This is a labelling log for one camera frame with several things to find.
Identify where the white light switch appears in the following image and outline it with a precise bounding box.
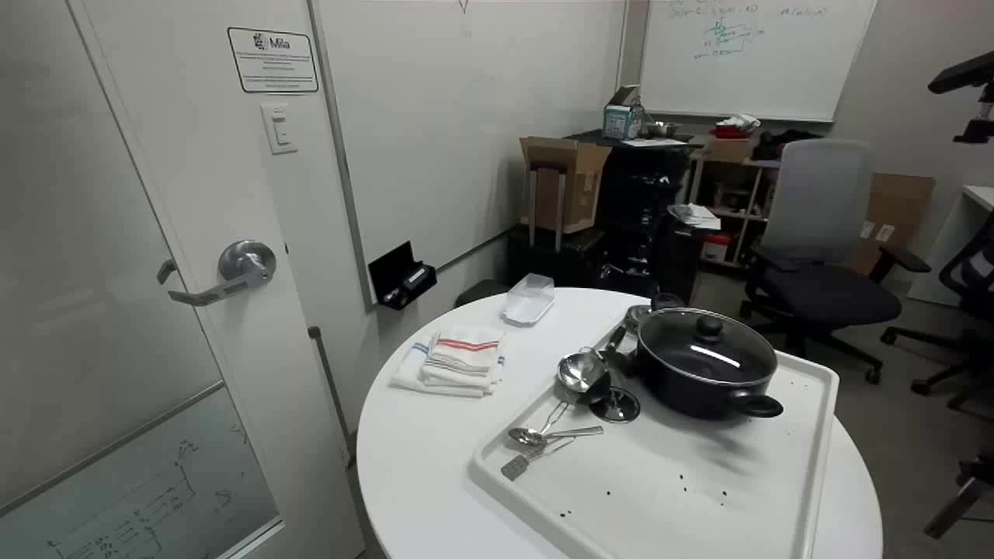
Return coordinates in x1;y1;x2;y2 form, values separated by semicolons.
259;102;302;158

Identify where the red white item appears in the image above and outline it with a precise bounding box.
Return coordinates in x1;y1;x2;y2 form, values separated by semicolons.
712;111;764;144

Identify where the flat brown cardboard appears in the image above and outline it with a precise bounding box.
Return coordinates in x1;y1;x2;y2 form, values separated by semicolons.
842;171;939;281

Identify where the silver door lever handle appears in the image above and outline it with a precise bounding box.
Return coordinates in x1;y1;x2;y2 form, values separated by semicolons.
155;239;280;311

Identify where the black office chair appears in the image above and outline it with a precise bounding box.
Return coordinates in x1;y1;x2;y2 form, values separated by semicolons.
879;214;994;397

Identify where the white plastic tray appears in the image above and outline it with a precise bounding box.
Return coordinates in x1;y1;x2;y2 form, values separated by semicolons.
465;346;842;559

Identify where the framed whiteboard with writing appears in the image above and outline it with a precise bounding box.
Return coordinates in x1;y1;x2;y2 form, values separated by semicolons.
638;0;881;128

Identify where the steel spoon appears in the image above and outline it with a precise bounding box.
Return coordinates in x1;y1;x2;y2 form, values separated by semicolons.
503;420;605;454

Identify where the steel ladle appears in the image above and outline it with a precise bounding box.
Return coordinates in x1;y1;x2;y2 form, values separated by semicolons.
552;315;638;402

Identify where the steel utensil flat handle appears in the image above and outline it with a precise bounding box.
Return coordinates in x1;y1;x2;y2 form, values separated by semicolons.
499;402;576;481

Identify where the wooden shelf unit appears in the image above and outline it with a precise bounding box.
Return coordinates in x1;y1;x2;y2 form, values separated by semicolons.
684;134;784;274

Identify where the white printed door sign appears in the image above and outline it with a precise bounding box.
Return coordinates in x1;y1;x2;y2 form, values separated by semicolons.
223;24;324;96

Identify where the clear plastic container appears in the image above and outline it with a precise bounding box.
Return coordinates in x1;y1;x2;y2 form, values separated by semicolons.
499;270;559;330

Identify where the teal tissue box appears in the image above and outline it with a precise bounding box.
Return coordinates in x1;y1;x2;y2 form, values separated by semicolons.
604;85;647;144

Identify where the white paper stack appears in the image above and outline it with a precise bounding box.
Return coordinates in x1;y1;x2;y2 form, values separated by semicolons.
664;203;725;232

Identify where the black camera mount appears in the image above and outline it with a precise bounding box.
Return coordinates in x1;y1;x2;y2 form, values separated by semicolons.
927;51;994;147

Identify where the large wall whiteboard panel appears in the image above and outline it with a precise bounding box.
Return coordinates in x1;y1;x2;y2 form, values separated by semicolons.
309;0;631;307

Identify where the black cabinet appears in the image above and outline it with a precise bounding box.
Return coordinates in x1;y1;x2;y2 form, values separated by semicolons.
595;134;695;300

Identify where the folded white cloth red stripe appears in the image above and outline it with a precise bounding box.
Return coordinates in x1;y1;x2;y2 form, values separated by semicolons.
388;334;505;402

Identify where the white door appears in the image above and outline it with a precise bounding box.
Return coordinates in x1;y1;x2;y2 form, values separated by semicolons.
64;0;370;559

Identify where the black chair base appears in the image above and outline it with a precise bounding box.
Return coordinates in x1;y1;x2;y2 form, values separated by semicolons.
922;454;994;542

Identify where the black marker holder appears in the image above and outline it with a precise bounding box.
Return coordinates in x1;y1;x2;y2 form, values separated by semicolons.
366;239;442;315

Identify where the black cooking pot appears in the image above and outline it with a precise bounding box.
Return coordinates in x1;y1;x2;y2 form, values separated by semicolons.
618;305;787;424

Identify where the grey back office chair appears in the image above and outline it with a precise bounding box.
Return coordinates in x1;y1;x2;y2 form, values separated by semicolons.
739;138;933;387

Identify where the open cardboard box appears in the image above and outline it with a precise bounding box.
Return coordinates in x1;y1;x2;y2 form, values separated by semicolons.
520;134;616;239

